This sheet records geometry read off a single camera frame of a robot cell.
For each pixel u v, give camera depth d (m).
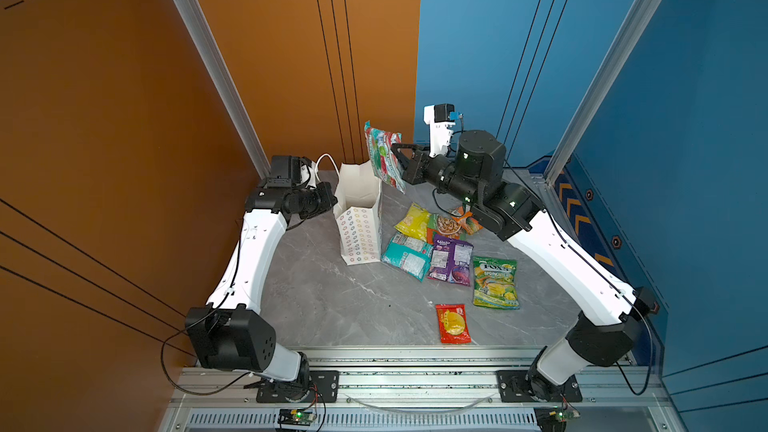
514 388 0.72
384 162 0.61
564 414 0.70
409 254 0.94
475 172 0.45
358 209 0.77
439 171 0.50
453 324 0.83
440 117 0.50
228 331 0.40
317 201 0.69
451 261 0.92
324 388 0.74
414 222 1.02
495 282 0.88
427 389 0.75
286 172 0.59
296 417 0.71
